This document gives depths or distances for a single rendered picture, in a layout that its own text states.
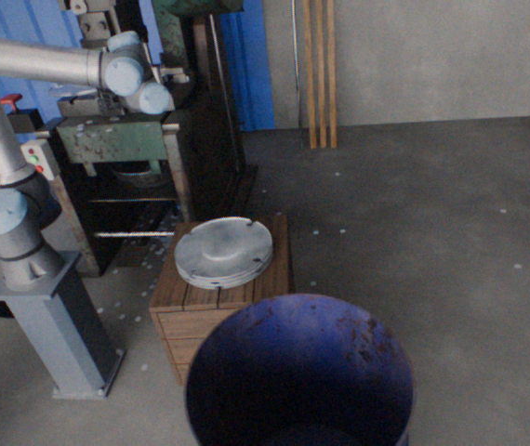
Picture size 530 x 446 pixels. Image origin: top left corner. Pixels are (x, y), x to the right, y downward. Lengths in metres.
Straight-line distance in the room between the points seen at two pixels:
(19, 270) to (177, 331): 0.44
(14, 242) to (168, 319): 0.43
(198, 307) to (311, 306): 0.34
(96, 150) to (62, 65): 0.73
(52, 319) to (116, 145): 0.67
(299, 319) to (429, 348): 0.60
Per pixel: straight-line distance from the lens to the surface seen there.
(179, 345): 1.35
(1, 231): 1.25
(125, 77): 1.03
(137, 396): 1.54
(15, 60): 1.08
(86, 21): 1.73
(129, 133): 1.66
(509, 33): 2.98
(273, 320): 1.05
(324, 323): 1.05
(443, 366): 1.51
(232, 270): 1.24
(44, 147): 1.73
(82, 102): 1.80
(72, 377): 1.55
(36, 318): 1.38
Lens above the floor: 1.18
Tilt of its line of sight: 35 degrees down
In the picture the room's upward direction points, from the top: 8 degrees counter-clockwise
